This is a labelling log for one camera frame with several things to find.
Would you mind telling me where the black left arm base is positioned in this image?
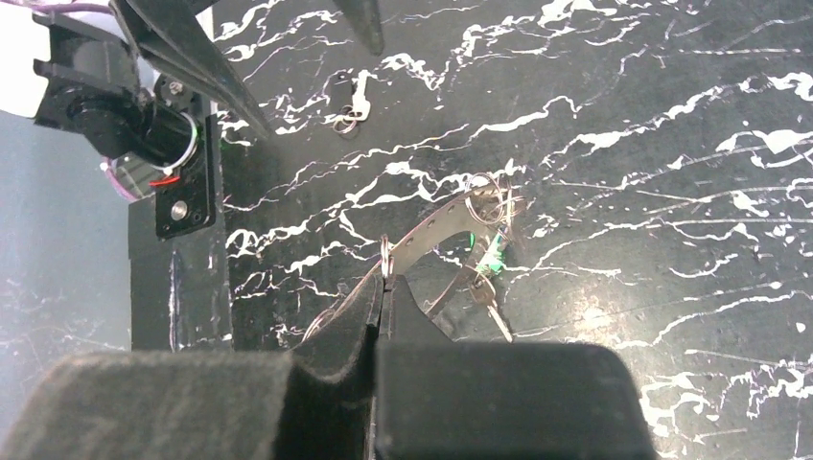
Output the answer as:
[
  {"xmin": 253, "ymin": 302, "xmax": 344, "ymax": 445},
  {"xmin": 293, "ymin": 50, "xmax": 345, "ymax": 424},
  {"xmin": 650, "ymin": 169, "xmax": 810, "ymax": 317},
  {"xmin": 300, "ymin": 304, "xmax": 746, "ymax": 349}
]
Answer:
[{"xmin": 128, "ymin": 76, "xmax": 232, "ymax": 352}]

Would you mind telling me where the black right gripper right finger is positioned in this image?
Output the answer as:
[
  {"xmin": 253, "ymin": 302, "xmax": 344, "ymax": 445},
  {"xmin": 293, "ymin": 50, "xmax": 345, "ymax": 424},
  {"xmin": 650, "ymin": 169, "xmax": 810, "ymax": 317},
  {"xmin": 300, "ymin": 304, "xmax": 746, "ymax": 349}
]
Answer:
[{"xmin": 374, "ymin": 276, "xmax": 657, "ymax": 459}]

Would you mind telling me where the black key fob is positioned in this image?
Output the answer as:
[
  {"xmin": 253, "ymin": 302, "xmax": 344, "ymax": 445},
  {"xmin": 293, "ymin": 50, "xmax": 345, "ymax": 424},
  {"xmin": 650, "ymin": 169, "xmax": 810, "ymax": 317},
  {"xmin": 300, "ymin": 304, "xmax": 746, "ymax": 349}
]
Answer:
[{"xmin": 329, "ymin": 69, "xmax": 372, "ymax": 136}]

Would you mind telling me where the green key tag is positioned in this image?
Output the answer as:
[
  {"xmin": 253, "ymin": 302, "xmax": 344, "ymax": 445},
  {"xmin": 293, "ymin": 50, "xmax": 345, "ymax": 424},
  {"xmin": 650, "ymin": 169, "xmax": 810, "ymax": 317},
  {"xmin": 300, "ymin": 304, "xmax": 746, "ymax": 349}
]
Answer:
[{"xmin": 475, "ymin": 232, "xmax": 508, "ymax": 278}]

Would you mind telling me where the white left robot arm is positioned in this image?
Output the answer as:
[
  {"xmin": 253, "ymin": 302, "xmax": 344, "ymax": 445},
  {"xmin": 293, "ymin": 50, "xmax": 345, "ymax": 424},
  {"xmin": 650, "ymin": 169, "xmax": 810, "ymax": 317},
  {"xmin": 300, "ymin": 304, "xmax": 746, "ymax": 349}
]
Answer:
[{"xmin": 30, "ymin": 1, "xmax": 270, "ymax": 169}]

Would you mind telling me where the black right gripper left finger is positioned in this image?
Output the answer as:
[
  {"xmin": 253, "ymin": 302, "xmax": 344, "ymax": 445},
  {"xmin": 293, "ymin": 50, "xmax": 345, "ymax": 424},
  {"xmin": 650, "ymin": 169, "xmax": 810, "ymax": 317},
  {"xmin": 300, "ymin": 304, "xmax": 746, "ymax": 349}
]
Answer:
[{"xmin": 1, "ymin": 275, "xmax": 383, "ymax": 459}]

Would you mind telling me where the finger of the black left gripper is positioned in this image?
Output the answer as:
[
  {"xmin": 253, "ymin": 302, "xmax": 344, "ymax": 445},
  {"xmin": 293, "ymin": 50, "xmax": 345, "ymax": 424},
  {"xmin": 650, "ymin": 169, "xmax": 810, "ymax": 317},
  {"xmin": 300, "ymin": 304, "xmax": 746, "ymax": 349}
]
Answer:
[
  {"xmin": 109, "ymin": 0, "xmax": 273, "ymax": 139},
  {"xmin": 333, "ymin": 0, "xmax": 384, "ymax": 56}
]

